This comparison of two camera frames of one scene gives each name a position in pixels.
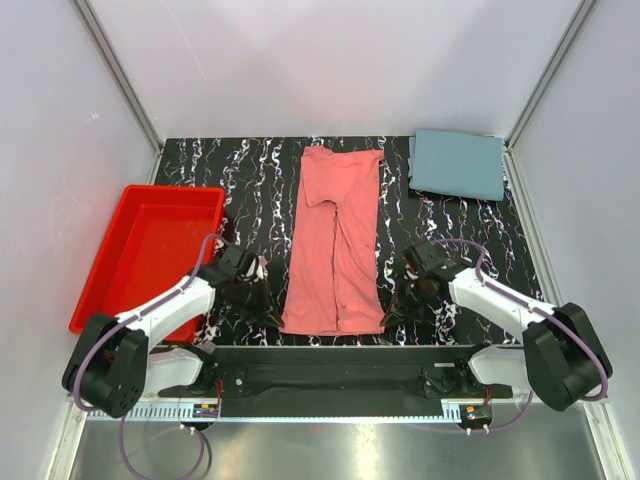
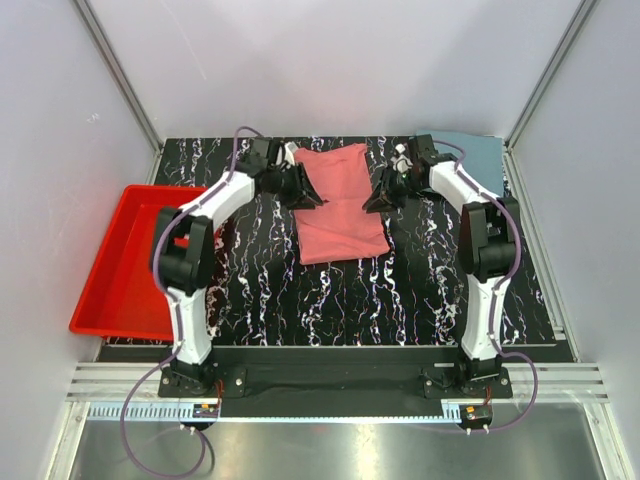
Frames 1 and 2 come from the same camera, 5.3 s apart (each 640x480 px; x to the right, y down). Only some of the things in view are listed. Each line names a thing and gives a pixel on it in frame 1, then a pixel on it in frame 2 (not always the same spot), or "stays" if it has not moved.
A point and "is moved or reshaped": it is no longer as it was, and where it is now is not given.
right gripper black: (400, 309) → (382, 200)
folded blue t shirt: (457, 164) stays
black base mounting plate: (338, 375) stays
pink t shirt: (336, 275) is moved or reshaped
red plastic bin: (156, 240) stays
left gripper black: (264, 311) → (309, 199)
